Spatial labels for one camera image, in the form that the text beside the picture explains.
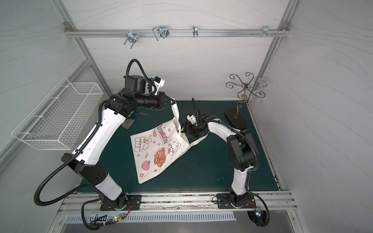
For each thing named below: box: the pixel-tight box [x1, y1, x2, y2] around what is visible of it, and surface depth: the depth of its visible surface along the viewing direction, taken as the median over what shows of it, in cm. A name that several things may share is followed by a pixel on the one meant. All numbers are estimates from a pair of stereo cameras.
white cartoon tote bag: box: [130, 101, 209, 184], surface depth 88 cm
